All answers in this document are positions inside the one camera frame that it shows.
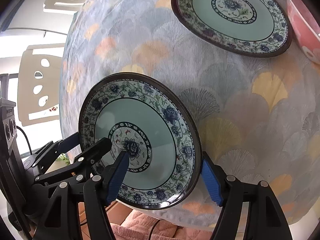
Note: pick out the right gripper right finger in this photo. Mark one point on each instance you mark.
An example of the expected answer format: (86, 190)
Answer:
(265, 218)

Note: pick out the ginkgo pattern tablecloth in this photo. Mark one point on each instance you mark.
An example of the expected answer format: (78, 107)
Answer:
(257, 118)

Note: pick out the pink floral bowl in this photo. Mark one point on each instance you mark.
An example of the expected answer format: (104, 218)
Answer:
(305, 27)

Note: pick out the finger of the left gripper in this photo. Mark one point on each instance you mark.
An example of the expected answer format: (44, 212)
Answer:
(46, 155)
(84, 160)

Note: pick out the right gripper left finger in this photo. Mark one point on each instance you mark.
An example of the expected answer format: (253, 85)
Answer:
(99, 192)

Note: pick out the blue floral plate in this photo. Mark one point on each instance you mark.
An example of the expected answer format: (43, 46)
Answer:
(144, 118)
(256, 28)

